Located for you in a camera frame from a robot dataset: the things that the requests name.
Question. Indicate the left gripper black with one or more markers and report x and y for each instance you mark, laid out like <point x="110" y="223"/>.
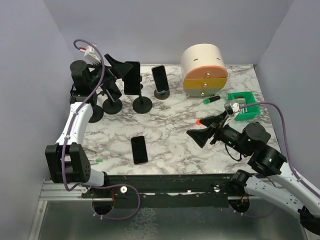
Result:
<point x="117" y="70"/>

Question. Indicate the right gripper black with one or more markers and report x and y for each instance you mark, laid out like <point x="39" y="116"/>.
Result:
<point x="200" y="136"/>

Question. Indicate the black phone stand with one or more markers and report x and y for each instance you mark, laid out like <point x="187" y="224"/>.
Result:
<point x="111" y="107"/>
<point x="97" y="115"/>
<point x="141" y="104"/>

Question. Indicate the purple smartphone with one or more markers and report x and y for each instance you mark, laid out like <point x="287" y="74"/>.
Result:
<point x="139" y="150"/>

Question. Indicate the tall black smartphone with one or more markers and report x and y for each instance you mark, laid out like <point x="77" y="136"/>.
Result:
<point x="132" y="78"/>

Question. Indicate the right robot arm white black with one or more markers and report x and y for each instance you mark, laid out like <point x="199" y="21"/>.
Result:
<point x="299" y="197"/>

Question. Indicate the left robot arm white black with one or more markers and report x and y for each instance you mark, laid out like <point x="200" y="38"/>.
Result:
<point x="66" y="159"/>

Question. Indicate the black smartphone on wooden stand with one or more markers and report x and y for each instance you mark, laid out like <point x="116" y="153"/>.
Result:
<point x="160" y="78"/>

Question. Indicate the black smartphone far left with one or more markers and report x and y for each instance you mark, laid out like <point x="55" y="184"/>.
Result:
<point x="113" y="91"/>

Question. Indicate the green highlighter marker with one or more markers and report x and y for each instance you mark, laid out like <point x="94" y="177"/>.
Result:
<point x="211" y="99"/>

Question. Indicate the cream drawer cabinet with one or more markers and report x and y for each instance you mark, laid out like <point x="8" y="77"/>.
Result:
<point x="203" y="70"/>

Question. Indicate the small green object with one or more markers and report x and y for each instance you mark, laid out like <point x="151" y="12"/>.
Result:
<point x="95" y="161"/>

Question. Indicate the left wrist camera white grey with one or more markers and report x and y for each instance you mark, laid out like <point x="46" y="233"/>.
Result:
<point x="91" y="55"/>

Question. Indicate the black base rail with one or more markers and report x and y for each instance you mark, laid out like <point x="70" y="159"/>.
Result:
<point x="167" y="191"/>

